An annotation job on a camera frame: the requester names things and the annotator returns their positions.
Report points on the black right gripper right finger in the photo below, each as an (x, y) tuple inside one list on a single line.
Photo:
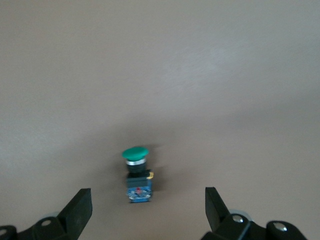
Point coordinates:
[(217, 212)]

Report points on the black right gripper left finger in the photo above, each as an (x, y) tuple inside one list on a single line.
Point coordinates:
[(75, 212)]

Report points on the green push button switch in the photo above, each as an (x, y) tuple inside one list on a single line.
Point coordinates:
[(136, 153)]

